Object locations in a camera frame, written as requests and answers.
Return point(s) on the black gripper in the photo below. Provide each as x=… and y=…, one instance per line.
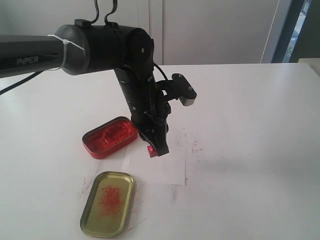
x=149, y=116

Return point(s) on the red rubber stamp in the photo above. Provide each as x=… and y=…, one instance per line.
x=152, y=151

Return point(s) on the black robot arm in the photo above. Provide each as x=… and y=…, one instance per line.
x=126, y=50

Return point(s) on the red ink pad tin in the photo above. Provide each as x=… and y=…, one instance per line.
x=110, y=137

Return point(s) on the white paper sheet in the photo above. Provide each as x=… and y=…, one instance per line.
x=166, y=169

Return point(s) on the gold tin lid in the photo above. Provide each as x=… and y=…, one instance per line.
x=107, y=205

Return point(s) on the white cabinet doors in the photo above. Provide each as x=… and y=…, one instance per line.
x=185, y=32

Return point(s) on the white zip tie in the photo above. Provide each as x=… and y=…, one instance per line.
x=65, y=43

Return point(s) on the beige side table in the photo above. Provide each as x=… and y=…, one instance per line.
x=314, y=63

